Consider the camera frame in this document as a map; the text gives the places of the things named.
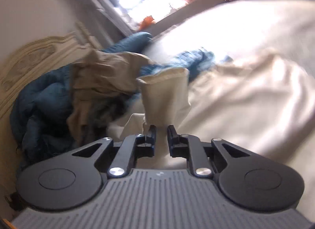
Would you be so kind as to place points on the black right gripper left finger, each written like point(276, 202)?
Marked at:
point(72, 179)

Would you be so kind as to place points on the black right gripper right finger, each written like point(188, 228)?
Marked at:
point(247, 179)

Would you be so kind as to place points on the cream white sweatshirt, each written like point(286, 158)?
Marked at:
point(263, 100)

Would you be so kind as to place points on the dark blue puffer jacket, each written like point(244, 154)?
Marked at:
point(39, 115)

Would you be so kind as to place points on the tan beige trousers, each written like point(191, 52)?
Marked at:
point(100, 84)

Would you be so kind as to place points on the cream carved wooden headboard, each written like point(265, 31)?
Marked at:
point(39, 57)

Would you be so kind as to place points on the light blue shirt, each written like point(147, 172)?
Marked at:
point(195, 62)

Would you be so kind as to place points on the grey window curtain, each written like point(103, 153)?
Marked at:
point(103, 2)

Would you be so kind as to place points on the orange object on windowsill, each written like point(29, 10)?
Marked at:
point(147, 21)

